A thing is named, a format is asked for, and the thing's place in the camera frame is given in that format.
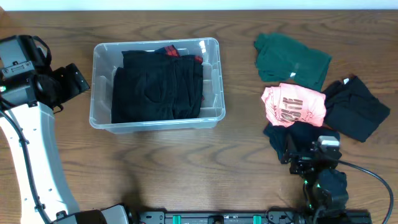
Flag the clear plastic storage bin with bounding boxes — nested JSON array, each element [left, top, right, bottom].
[[89, 37, 226, 134]]

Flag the black sweater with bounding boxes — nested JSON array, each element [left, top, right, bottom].
[[323, 75, 391, 142]]

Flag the black pants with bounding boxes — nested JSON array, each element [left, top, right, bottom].
[[111, 50, 203, 123]]

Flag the dark green garment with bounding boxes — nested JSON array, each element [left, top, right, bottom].
[[254, 33, 332, 91]]

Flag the red navy plaid shirt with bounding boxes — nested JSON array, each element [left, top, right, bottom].
[[154, 45, 203, 64]]

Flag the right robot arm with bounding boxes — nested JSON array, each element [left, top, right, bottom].
[[281, 135, 349, 217]]

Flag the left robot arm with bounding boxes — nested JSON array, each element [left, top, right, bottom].
[[1, 35, 132, 224]]

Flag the dark navy folded garment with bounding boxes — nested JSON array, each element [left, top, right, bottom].
[[263, 122, 340, 162]]

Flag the pink printed t-shirt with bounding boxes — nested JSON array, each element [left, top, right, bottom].
[[261, 83, 326, 128]]

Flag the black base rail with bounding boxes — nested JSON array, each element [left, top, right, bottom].
[[134, 210, 372, 224]]

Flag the right black cable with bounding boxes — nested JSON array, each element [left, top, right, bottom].
[[338, 159, 395, 224]]

